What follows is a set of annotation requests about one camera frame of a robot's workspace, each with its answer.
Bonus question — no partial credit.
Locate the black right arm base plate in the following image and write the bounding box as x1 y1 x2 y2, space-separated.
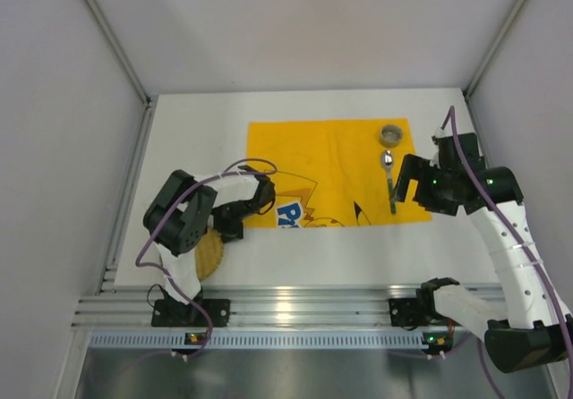
388 298 447 330

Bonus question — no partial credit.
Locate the yellow cartoon placemat cloth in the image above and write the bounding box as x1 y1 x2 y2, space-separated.
245 118 432 228

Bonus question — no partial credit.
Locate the aluminium mounting rail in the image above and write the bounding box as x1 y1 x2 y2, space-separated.
71 255 511 328

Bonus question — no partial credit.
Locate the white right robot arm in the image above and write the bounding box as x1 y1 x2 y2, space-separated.
392 133 572 373

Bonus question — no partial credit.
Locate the spoon with green handle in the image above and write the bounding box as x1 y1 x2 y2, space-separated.
381 149 397 215

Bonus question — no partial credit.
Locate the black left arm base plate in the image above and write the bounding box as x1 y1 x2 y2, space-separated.
150 296 230 327

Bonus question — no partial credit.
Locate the perforated grey cable duct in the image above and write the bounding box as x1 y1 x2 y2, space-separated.
90 329 453 352

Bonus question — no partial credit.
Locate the round woven bamboo plate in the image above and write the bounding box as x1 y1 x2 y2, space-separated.
194 228 224 282

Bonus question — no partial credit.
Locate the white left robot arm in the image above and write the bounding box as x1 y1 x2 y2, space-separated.
136 166 276 307

